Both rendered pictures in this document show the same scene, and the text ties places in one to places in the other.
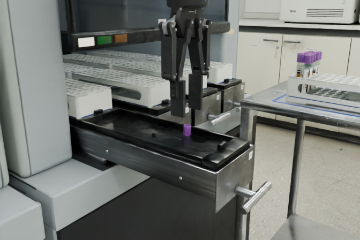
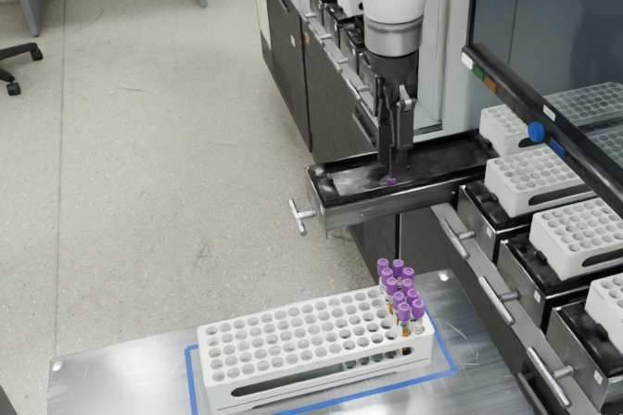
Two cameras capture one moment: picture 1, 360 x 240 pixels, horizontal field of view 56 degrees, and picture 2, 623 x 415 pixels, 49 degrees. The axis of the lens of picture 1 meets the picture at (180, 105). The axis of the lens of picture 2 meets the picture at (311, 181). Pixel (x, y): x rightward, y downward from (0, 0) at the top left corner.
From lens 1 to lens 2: 1.51 m
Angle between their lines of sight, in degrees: 109
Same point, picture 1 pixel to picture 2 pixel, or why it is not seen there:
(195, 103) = (395, 169)
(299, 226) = not seen: outside the picture
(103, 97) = (497, 135)
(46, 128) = (453, 108)
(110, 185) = not seen: hidden behind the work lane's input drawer
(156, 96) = (489, 180)
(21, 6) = (456, 1)
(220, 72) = (594, 298)
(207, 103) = (518, 273)
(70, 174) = not seen: hidden behind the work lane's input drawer
